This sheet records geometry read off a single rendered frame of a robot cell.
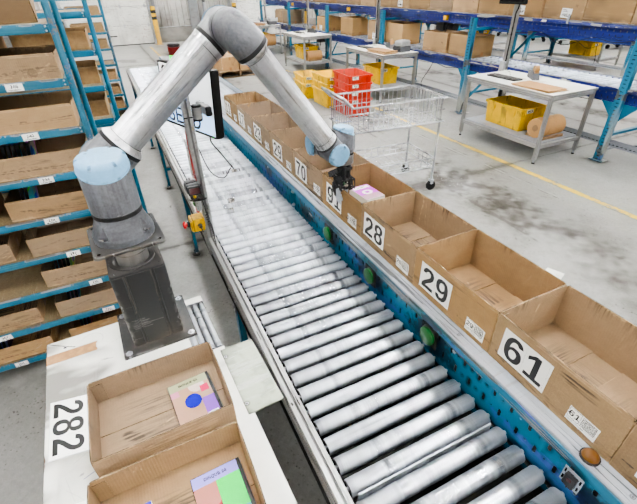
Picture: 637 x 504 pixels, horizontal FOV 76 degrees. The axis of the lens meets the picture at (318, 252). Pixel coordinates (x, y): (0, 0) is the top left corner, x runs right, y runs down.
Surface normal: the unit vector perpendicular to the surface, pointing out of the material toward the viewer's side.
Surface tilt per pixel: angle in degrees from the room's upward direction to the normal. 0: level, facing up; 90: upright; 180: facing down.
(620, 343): 89
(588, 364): 0
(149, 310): 90
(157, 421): 1
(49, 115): 91
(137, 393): 1
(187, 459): 89
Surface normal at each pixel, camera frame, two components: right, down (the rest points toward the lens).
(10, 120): 0.41, 0.52
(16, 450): -0.02, -0.83
